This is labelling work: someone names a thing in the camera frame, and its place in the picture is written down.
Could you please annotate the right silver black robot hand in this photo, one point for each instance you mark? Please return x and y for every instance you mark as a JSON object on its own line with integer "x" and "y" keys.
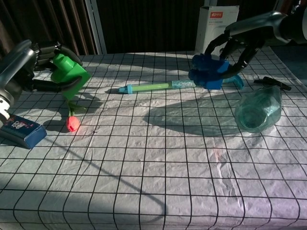
{"x": 259, "y": 28}

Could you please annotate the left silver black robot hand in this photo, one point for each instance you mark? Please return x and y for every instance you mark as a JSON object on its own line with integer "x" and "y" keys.
{"x": 16, "y": 72}

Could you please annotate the green toy block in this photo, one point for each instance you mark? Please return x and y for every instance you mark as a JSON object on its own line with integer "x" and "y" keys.
{"x": 69, "y": 72}

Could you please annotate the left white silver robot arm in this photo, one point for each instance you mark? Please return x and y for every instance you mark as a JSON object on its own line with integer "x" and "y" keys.
{"x": 3, "y": 107}

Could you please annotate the white product carton box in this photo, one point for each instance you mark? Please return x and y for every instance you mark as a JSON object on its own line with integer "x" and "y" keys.
{"x": 216, "y": 31}

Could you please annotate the dark blue printed box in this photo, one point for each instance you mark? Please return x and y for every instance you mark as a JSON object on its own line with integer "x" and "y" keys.
{"x": 31, "y": 136}

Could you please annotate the artificial red tulip flower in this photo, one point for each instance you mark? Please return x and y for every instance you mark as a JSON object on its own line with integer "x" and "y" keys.
{"x": 72, "y": 123}

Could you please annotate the green transparent spray bottle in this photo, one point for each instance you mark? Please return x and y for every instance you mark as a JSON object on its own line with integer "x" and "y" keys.
{"x": 259, "y": 110}

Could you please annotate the green blue toy water pump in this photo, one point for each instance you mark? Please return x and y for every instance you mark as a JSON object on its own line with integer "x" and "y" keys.
{"x": 148, "y": 87}

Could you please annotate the white black checkered tablecloth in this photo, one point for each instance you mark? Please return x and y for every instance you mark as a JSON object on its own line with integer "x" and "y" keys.
{"x": 153, "y": 155}

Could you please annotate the grey metal frame post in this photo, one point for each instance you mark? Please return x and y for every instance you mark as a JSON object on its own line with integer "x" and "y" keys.
{"x": 96, "y": 26}

